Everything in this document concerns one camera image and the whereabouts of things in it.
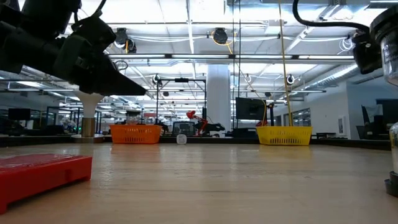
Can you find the orange plastic basket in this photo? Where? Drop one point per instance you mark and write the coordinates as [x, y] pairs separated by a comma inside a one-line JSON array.
[[136, 134]]

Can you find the red desk lamp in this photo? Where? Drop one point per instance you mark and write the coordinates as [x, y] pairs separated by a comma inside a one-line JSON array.
[[191, 114]]

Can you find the silver air duct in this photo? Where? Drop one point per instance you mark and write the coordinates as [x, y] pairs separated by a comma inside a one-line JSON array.
[[335, 74]]

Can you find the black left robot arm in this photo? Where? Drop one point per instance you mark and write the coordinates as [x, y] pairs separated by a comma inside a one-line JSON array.
[[49, 12]]

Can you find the black hourglass white sand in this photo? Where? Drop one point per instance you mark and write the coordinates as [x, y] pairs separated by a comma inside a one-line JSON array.
[[387, 26]]

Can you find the black background rig frame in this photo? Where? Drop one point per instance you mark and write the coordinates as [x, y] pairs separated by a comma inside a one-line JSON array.
[[182, 80]]

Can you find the black background monitor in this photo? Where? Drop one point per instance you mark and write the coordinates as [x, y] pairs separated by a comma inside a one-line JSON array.
[[18, 113]]

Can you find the white pillar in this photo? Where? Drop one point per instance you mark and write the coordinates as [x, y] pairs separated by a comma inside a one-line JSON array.
[[219, 99]]

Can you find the dark wall screen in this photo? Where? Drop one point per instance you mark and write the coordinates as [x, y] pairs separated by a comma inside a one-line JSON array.
[[388, 110]]

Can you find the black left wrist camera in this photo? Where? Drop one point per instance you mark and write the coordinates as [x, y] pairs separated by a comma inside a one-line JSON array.
[[94, 32]]

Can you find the yellow plastic basket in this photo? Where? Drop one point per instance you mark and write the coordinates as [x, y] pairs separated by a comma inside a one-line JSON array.
[[284, 135]]

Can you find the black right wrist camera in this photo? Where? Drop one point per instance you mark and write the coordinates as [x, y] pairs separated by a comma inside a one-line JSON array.
[[365, 53]]

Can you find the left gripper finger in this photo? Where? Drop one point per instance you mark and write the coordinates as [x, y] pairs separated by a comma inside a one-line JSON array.
[[102, 81]]

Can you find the grey framed background screen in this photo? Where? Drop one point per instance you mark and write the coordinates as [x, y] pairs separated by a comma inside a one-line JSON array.
[[184, 127]]

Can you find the light blue white charger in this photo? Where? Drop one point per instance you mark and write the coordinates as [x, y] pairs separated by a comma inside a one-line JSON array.
[[181, 139]]

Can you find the ceiling light rail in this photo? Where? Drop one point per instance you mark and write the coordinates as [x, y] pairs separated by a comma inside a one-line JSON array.
[[248, 56]]

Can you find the red plastic box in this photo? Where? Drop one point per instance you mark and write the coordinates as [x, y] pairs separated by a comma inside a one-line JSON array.
[[37, 177]]

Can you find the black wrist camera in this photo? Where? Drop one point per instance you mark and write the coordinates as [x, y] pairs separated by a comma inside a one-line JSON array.
[[94, 32], [365, 53]]

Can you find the black wall monitor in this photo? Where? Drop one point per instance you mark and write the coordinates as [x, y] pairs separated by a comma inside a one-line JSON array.
[[250, 109]]

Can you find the black aluminium table frame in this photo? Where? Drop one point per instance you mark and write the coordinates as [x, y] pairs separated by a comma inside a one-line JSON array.
[[217, 140]]

